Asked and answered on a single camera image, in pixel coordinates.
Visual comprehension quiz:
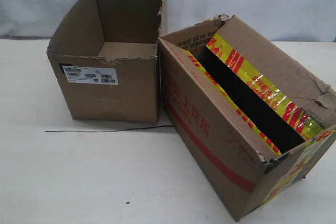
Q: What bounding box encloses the open brown cardboard box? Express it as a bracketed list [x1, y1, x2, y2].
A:
[47, 0, 167, 123]

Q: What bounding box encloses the cardboard box with yellow tape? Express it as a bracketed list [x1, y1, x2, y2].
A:
[159, 15, 335, 220]

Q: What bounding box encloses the white barcode shipping label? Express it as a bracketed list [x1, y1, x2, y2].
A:
[60, 64, 119, 85]

